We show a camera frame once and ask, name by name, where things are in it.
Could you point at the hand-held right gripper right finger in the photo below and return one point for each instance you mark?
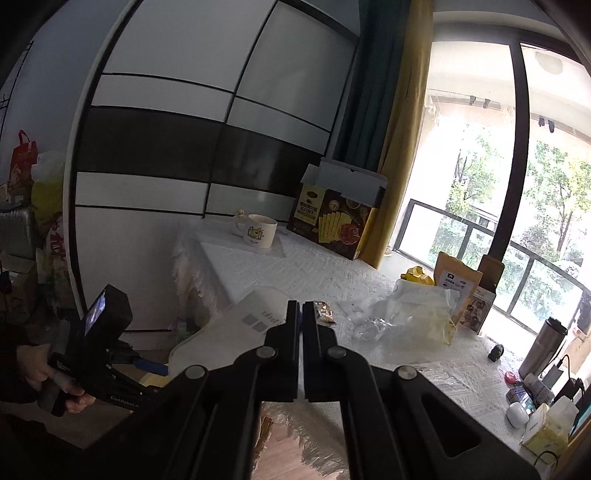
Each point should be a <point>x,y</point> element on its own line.
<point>310,332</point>

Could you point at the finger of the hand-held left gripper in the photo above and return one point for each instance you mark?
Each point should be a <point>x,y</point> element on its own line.
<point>150,367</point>

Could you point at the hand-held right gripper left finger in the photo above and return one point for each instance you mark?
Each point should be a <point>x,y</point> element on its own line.
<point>295,332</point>

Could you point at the brown snack wrapper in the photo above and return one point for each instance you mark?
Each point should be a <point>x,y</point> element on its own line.
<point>324,313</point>

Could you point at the white mailer bag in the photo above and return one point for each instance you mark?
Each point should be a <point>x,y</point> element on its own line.
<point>240,318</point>

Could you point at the person's left hand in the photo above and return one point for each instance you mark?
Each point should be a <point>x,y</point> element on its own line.
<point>39,367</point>

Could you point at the white fringed tablecloth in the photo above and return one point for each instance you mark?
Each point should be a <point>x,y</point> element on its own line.
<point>323,270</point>

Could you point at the clear plastic bag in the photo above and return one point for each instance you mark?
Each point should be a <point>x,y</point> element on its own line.
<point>406,318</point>

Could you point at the white cartoon mug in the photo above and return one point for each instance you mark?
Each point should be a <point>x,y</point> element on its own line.
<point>261,233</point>

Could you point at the dark printed cardboard box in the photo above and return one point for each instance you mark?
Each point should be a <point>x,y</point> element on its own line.
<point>332,221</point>

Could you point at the yellow crumpled wrapper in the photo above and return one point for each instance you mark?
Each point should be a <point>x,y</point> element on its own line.
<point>415,276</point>

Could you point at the grey suitcase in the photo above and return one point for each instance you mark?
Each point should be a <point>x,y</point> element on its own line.
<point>16,233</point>

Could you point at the yellow plastic bag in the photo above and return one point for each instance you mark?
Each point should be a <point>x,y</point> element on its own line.
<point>46,198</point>

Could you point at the kraft paper pouch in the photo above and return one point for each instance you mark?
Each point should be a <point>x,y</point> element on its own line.
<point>455,277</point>

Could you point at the small printed carton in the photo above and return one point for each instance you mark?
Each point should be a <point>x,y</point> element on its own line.
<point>478,311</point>

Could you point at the red gift bag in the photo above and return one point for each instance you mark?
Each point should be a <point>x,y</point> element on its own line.
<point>21,170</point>

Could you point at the small black gadget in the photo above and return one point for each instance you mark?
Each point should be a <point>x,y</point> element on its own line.
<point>495,352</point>

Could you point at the balcony railing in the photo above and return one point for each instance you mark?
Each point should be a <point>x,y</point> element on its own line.
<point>466,226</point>

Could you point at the brown cardboard piece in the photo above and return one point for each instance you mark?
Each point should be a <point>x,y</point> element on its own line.
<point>490,272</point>

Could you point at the yellow curtain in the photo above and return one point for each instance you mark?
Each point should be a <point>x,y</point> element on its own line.
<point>406,161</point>

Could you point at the small red round tin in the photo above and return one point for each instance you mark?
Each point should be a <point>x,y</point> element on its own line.
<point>510,377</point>

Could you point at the white earbud case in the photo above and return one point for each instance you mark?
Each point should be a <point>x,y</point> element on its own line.
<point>515,416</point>

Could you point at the steel thermos tumbler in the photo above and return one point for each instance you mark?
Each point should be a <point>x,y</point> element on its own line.
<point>540,348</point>

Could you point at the small plastic bottle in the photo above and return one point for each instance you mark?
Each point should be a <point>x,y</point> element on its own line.
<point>538,390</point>

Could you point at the teal curtain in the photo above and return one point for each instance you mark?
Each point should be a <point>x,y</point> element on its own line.
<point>374,92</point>

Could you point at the yellow tissue box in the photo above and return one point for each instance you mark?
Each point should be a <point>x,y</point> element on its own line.
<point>547,429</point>

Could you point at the black and white wardrobe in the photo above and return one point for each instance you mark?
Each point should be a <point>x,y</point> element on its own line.
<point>161,60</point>

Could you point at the round ceiling lamp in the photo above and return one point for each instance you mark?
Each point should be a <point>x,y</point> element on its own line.
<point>549,62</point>

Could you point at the black window frame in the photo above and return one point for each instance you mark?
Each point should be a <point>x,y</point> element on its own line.
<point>515,138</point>

